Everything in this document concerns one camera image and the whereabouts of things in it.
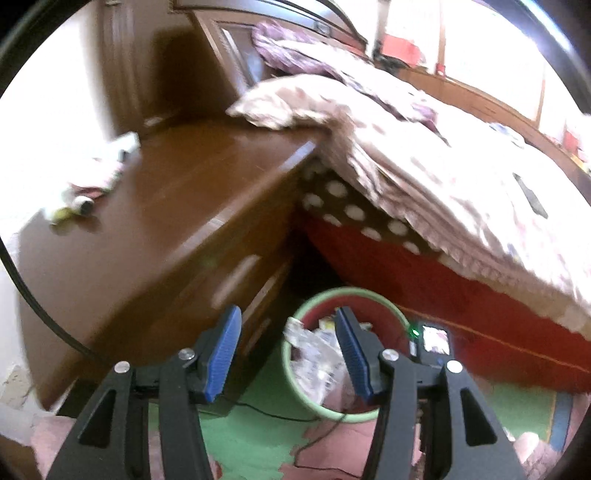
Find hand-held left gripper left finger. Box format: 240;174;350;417
46;305;243;480

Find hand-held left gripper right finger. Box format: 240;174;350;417
335;306;527;480

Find white blue-printed plastic bag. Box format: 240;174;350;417
283;318;352;407

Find red waste bin green rim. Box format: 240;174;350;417
281;287;416;424

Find green pink foam mat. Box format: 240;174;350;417
148;346;571;480

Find cream bed sheet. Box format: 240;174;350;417
549;295;591;333

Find pink fluffy cloth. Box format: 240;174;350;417
512;431;555;467
30;413;75;480

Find brown polka dot blanket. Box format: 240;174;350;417
295;157;444;257

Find brown wooden nightstand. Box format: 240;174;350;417
9;117;324;411

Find pink checked quilt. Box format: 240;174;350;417
277;41;591;319

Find black phone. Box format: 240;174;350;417
512;173;549;220

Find small purple cloth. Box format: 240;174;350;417
489;122;527;148

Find wooden window cabinet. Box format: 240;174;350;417
397;65;591;176

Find red white curtain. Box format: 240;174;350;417
381;32;423;65

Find leaning wooden panel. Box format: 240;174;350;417
191;9;278;107

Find bright window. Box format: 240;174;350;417
383;0;591;153

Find brown wooden headboard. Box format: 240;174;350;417
97;0;370;134

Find purple ruffled pillow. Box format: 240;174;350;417
252;21;370;79

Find black cable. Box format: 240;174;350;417
0;235;349;423

